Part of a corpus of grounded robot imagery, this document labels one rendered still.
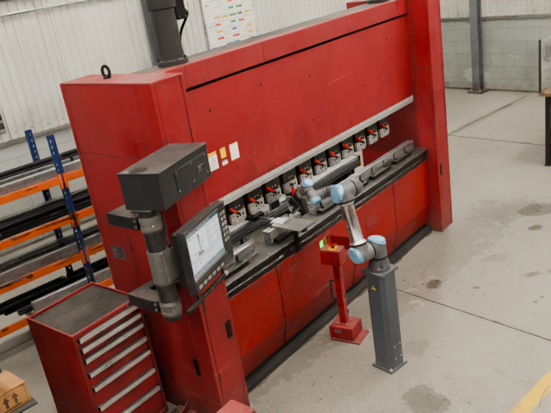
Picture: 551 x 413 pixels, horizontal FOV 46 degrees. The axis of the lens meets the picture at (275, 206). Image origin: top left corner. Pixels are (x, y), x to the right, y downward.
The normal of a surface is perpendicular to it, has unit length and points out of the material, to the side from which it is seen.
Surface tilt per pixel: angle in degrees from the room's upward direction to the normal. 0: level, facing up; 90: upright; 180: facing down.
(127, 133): 90
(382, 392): 0
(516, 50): 90
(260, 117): 90
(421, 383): 0
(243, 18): 90
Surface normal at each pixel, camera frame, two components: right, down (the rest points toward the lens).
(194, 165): 0.91, 0.01
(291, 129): 0.77, 0.11
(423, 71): -0.62, 0.37
